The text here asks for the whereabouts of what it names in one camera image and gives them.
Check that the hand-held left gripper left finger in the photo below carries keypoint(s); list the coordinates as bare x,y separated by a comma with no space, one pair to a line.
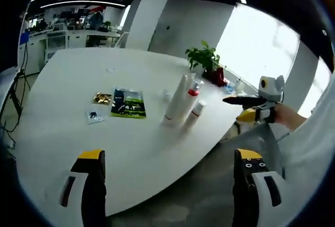
91,185

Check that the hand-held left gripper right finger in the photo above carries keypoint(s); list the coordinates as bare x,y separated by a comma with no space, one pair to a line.
243,185

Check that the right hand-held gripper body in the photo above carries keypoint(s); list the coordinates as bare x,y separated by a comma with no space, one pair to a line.
273,88

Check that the white red-collared skincare bottle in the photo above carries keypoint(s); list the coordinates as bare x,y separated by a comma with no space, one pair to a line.
189,104

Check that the clear skincare sachet black patch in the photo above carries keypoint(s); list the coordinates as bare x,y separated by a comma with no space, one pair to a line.
94,117

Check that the white skincare tube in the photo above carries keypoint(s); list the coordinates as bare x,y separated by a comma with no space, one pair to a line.
175,101

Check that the gold foil skincare sachet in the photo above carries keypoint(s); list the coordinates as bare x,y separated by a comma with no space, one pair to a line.
102,98

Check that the green black skincare sachet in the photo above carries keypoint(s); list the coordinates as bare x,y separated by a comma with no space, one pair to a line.
128,104

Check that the person's right hand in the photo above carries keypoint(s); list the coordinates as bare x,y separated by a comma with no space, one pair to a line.
283,114

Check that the blue white packet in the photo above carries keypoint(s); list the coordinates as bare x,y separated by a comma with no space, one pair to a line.
229,89

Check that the green plant in red pot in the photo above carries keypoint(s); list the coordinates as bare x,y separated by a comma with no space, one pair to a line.
204,57

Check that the person's white shirt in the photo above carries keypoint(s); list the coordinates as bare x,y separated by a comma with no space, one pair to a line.
314,159

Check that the white office desks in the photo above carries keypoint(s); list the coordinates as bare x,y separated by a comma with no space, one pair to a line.
70,38

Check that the blue box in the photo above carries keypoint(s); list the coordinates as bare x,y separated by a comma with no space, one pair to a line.
25,37

